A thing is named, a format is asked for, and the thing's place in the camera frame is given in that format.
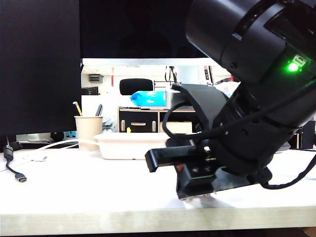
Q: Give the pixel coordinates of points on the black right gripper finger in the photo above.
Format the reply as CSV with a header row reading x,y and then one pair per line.
x,y
197,180
170,155

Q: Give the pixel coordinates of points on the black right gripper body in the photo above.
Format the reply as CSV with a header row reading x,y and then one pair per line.
x,y
247,143

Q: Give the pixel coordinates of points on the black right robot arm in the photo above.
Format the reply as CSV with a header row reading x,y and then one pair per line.
x,y
247,37

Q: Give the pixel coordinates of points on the small beige box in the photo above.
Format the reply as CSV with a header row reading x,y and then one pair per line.
x,y
177,127

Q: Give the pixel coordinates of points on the beige paper pulp box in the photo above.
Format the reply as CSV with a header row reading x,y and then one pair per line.
x,y
123,148

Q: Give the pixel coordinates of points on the black box-shaped device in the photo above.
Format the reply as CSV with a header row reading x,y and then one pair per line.
x,y
308,135

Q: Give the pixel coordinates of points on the wooden black desk organizer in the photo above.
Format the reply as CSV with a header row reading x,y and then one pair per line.
x,y
138,116

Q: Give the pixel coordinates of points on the white paper sheets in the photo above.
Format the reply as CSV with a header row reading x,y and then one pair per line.
x,y
296,160

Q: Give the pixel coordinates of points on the blue wet wipes pack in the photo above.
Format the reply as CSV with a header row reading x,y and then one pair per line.
x,y
148,97

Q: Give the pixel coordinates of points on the white cardboard carton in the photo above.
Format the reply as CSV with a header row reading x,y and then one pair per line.
x,y
206,74

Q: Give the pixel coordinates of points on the white monitor stand column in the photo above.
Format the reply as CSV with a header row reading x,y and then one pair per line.
x,y
187,74

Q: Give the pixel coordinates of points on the black pen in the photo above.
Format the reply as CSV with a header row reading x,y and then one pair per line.
x,y
99,110

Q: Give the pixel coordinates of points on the beige paper cup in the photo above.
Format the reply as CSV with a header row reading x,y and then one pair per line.
x,y
89,133

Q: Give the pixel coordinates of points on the red hanging knot ornament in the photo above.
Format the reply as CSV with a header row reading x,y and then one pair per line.
x,y
112,76

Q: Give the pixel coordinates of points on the silver power strip with socket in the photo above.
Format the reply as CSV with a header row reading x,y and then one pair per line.
x,y
70,135

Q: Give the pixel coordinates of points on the pencil with silver tip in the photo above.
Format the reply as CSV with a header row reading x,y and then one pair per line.
x,y
78,109

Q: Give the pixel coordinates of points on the black round plug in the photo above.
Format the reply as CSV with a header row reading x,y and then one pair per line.
x,y
56,135

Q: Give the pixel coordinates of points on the large black silver-bezel monitor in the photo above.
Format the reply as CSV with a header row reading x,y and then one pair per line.
x,y
135,29

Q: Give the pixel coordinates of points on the dark monitor with silver base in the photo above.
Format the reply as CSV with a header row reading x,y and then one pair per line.
x,y
37,61

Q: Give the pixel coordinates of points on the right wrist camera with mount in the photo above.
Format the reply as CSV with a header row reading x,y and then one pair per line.
x,y
202,98

